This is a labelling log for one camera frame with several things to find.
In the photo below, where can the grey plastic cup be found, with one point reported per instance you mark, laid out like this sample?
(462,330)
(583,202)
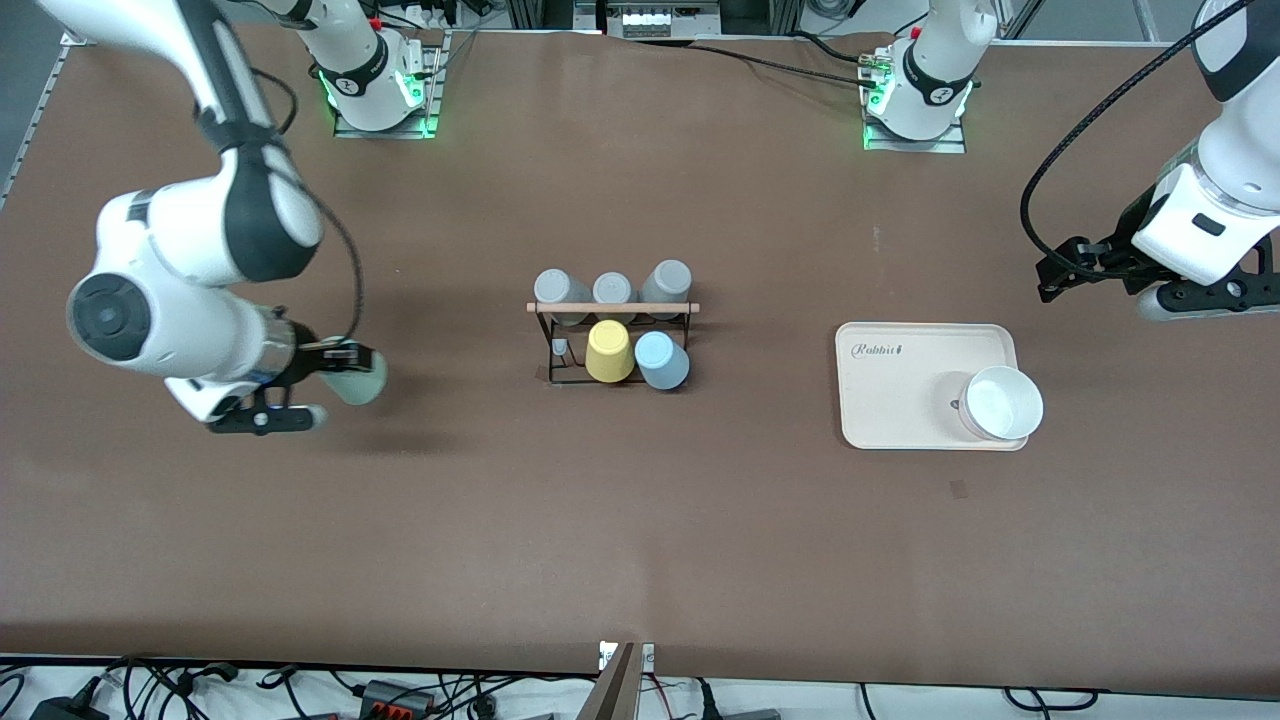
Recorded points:
(613,288)
(560,288)
(668,280)

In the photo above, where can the pale green plastic cup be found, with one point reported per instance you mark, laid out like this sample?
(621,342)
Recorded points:
(362,385)

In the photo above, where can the aluminium table edge rail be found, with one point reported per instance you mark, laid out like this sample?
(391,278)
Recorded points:
(35,120)

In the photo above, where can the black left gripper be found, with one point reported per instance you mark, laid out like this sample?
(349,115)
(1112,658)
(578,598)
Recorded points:
(1133,221)

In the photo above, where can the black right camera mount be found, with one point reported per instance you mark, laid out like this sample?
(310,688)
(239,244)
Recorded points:
(250,420)

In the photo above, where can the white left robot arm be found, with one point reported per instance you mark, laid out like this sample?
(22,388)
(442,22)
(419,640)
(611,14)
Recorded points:
(935,70)

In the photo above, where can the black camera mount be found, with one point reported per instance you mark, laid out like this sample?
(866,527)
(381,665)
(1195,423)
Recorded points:
(250,420)
(1200,292)

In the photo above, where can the aluminium frame structure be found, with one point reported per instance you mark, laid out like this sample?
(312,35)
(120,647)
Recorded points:
(540,12)

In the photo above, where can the beige rectangular tray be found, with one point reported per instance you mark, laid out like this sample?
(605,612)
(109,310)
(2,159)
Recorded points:
(900,390)

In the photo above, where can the black power adapter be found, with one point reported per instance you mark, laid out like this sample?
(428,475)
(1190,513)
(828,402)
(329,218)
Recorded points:
(70,708)

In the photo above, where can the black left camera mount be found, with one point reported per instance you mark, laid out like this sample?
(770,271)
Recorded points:
(1200,292)

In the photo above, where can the white bowl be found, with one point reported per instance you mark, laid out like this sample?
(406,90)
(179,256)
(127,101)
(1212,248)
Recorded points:
(1000,405)

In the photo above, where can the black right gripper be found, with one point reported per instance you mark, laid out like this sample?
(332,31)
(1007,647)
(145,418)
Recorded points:
(301,361)

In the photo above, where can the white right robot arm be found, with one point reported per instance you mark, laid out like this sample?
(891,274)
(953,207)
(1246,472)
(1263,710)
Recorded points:
(180,250)

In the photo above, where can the black orange connector box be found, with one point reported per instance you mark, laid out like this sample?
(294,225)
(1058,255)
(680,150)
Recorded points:
(395,698)

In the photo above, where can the white pole bracket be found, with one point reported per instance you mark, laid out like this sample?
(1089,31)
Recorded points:
(648,656)

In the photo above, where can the white power strip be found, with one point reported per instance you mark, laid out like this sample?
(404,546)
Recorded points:
(650,22)

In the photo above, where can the yellow plastic cup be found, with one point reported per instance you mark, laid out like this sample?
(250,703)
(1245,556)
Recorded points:
(608,352)

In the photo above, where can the light blue plastic cup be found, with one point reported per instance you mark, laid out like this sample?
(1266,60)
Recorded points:
(660,362)

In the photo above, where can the grey camera pole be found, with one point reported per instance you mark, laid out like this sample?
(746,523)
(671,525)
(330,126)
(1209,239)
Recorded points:
(612,690)

